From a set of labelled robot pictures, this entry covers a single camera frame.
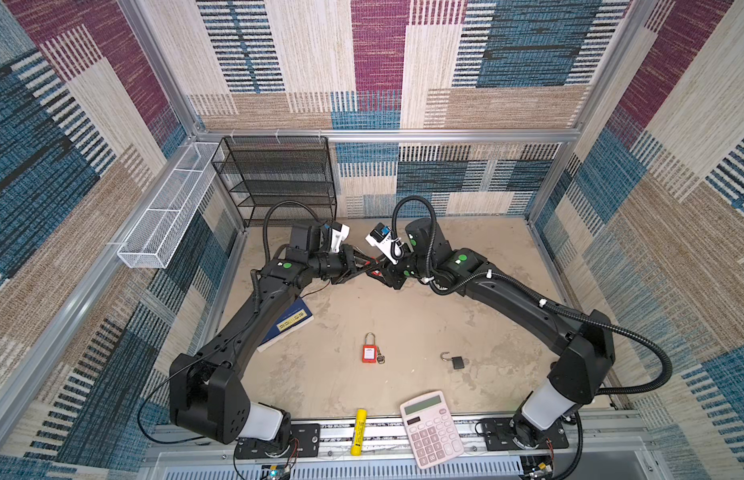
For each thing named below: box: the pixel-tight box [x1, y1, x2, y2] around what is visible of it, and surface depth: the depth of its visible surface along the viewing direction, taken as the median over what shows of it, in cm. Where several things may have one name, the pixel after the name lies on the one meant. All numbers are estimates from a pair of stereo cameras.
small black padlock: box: [440, 351, 465, 370], surface depth 87 cm
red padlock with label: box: [361, 332, 379, 364], surface depth 88 cm
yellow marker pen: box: [351, 408, 368, 456], surface depth 75 cm
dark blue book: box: [256, 296, 315, 352], surface depth 95 cm
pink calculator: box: [400, 390, 465, 469], surface depth 75 cm
